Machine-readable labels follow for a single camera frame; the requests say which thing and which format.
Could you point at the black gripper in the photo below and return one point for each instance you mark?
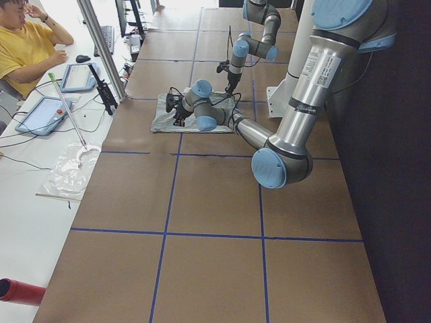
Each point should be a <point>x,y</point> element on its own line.
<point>182,111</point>
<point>231,79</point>

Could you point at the striped polo shirt white collar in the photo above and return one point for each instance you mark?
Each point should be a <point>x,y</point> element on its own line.
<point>163,121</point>

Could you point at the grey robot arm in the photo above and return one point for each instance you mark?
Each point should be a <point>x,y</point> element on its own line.
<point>328,33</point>
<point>266,15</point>

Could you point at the black clamp stand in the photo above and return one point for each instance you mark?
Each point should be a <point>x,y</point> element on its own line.
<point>105,93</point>

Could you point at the blue teach pendant far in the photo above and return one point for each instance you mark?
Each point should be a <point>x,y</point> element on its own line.
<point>78,78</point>

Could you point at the blue teach pendant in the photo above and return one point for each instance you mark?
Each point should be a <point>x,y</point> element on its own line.
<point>78,78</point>
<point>43,118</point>

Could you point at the black keyboard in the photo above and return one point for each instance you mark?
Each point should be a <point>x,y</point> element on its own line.
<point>108,36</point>

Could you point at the black computer mouse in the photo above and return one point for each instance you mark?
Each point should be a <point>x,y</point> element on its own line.
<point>82,59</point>

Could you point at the clear plastic bag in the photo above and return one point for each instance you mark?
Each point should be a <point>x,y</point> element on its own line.
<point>70,176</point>

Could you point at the blue teach pendant near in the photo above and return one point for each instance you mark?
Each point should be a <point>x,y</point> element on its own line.
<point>43,118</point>

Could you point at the long grabber stick green tip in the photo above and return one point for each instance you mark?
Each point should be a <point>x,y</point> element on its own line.
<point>66,106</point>

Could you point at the person in yellow shirt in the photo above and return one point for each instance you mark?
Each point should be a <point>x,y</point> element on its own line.
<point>28,39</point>

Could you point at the red cylinder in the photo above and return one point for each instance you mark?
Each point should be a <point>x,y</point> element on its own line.
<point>22,293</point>

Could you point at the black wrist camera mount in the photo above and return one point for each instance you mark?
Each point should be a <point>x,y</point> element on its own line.
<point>172,100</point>
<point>223,66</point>

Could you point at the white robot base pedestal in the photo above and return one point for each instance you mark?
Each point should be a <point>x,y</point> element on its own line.
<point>277,97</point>

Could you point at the aluminium frame post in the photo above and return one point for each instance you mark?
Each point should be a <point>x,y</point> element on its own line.
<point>90,17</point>

